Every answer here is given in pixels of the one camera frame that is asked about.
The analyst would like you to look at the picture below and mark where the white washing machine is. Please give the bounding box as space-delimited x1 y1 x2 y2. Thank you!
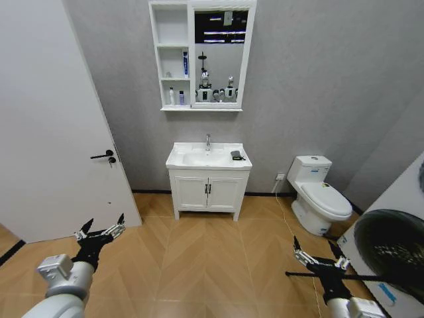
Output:
337 154 424 318

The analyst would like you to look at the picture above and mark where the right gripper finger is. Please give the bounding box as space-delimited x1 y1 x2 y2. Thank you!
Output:
328 240 351 270
292 235 316 268

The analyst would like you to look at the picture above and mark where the white ceramic washbasin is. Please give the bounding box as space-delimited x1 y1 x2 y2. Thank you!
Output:
165 142 254 171

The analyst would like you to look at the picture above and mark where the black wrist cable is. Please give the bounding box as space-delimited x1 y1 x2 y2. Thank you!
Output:
285 271 424 285

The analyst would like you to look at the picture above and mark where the dark round washer door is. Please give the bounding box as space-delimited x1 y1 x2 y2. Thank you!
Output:
353 209 424 290

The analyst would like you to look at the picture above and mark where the white vanity cabinet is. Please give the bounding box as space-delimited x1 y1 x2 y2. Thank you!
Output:
168 168 250 223

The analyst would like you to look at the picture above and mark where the black door lever handle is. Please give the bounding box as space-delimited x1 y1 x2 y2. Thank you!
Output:
89 149 115 161

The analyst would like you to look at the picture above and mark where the thin white power cable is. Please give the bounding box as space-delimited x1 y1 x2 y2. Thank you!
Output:
271 180 299 244

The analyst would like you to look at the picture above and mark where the white room door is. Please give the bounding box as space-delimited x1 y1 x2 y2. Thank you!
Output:
0 0 144 244

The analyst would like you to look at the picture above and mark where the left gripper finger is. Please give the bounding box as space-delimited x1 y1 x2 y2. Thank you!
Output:
105 213 127 238
74 217 95 240

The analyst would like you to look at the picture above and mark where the white framed mirror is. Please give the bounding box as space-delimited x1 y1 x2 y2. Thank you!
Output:
191 6 253 106

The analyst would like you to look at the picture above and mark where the white wall shelf cabinet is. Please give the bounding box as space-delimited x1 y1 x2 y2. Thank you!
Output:
148 0 258 113

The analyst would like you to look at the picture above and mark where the white toilet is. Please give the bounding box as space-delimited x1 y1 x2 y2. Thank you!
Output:
286 154 354 237

